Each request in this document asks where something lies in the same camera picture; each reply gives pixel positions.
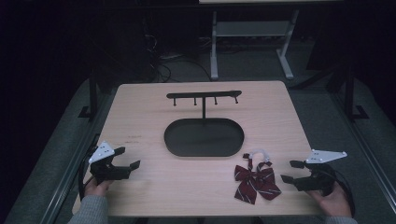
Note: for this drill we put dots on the person's right hand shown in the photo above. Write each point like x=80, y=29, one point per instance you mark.
x=334, y=203

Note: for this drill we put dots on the black hook rack with tray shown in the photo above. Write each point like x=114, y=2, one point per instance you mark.
x=204, y=138

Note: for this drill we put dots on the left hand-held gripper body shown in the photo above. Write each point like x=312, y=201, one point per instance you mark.
x=107, y=171

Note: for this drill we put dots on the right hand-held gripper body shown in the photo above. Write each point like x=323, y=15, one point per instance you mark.
x=317, y=180

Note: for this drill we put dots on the person's left hand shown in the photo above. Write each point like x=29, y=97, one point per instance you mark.
x=97, y=188

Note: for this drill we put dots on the grey metal rail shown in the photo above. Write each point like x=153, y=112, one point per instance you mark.
x=71, y=174
x=364, y=149

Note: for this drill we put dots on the black metal stand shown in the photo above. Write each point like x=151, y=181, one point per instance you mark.
x=92, y=99
x=350, y=93

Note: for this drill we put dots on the burgundy striped bow tie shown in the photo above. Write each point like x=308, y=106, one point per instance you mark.
x=257, y=182

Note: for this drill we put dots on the white metal desk frame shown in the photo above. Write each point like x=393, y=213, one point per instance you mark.
x=249, y=28

